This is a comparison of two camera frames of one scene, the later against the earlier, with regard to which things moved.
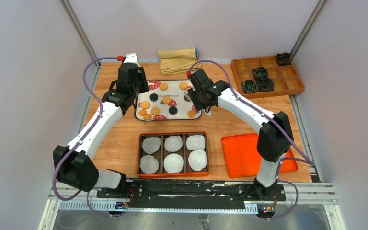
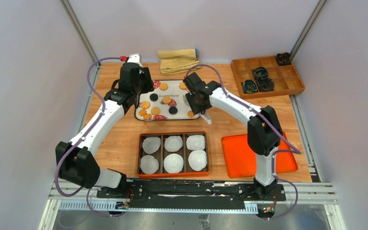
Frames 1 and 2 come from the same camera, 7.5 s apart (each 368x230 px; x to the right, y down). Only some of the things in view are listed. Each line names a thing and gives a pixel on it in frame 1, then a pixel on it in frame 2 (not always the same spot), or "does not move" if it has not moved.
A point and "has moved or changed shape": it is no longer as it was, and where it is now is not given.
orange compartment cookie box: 175,154 does not move
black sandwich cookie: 154,97 does not move
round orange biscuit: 163,86 does not move
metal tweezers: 207,109 has moved or changed shape
